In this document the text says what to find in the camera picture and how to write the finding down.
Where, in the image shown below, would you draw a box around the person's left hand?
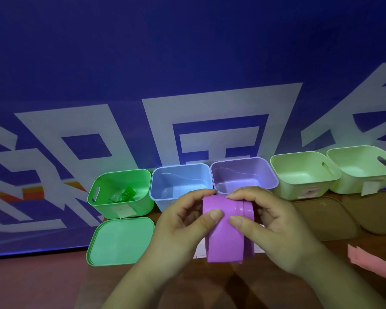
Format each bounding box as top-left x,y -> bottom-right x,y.
138,189 -> 225,273

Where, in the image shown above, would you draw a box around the light green plastic bin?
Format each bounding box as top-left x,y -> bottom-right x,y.
326,145 -> 386,195
270,151 -> 342,201

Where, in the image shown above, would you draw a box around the brown plastic lid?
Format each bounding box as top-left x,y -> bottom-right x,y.
291,196 -> 363,242
342,190 -> 386,235

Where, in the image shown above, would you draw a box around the person's right forearm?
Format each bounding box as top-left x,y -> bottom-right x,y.
293,244 -> 386,309

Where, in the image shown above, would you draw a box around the pink paper strips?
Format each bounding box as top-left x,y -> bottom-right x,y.
347,244 -> 386,285

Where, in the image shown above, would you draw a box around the blue banner with white print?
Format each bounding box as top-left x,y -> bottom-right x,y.
0,0 -> 386,258

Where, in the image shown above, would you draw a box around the blue plastic bin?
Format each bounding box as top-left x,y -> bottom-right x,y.
149,163 -> 215,213

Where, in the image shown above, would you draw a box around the plain white label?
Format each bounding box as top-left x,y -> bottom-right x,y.
361,180 -> 385,196

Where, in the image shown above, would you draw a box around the purple plastic bin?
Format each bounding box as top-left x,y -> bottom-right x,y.
210,157 -> 279,195

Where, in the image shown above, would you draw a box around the white label on green bin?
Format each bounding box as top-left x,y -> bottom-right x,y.
114,204 -> 138,219

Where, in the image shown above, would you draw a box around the green plastic lid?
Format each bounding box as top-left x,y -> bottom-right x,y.
86,217 -> 156,267

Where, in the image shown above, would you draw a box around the rolled green paper strip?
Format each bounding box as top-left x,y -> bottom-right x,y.
108,186 -> 137,203

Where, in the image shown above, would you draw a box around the looped purple paper strip bundle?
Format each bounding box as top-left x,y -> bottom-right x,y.
202,194 -> 256,264

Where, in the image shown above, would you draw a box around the person's left forearm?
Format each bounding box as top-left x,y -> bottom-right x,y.
100,254 -> 184,309

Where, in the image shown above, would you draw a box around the person's right hand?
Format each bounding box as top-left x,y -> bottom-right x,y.
226,186 -> 326,276

